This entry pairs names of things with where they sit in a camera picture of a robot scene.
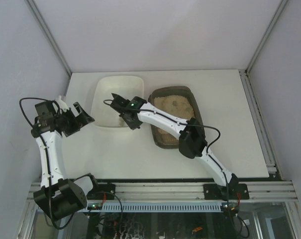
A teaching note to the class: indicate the aluminium mounting rail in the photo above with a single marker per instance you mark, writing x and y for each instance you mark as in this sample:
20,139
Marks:
283,191

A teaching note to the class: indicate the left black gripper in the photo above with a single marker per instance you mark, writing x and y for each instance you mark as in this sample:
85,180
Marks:
72,122

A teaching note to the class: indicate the brown translucent litter box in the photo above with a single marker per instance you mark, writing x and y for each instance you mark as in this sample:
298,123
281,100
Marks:
162,99

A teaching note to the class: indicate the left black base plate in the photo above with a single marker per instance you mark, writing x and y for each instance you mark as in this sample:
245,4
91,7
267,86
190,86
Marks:
98,192

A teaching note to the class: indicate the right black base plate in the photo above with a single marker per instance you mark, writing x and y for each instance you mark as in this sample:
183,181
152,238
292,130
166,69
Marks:
216,192

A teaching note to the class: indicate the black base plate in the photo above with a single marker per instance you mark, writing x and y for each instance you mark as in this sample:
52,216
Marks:
98,192
216,192

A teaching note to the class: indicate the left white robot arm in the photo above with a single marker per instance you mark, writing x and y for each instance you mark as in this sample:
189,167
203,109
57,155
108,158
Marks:
59,196

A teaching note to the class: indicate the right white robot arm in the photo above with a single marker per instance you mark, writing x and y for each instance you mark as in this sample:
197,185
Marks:
194,138

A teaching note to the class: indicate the grey slotted cable duct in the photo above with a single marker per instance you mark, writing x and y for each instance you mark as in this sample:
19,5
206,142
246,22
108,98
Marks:
167,207

